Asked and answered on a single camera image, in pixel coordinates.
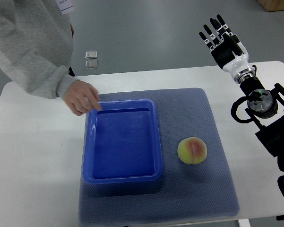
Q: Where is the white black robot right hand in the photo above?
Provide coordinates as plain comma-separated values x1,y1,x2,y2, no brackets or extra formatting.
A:
199,14,256,84

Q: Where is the person's bare hand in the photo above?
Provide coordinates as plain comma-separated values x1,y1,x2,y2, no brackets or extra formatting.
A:
62,80,102,116

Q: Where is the blue plastic tray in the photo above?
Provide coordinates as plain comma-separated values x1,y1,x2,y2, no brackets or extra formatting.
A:
82,99,163,185

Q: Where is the yellow pink peach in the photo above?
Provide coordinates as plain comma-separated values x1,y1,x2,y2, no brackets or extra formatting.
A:
177,137,207,165

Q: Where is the grey sweater forearm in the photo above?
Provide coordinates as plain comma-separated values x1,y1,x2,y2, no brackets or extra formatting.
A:
0,0,76,99

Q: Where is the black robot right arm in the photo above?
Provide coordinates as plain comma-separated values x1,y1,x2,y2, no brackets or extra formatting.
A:
231,65,284,172

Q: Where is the lower metal floor plate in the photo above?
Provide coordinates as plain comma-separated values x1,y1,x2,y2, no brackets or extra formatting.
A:
85,60,98,69

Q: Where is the metal floor plate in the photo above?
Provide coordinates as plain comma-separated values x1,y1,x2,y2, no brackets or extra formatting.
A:
85,51,97,59
85,60,98,69

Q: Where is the upper metal floor plate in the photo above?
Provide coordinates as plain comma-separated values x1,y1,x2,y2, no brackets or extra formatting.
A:
85,51,97,59

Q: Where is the wooden box corner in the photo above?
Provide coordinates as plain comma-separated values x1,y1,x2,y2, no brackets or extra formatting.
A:
258,0,284,12

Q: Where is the white name badge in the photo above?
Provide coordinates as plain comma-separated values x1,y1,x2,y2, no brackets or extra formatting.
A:
56,0,74,15

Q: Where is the blue grey fabric mat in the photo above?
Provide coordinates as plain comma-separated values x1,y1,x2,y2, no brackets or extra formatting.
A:
78,88,240,227

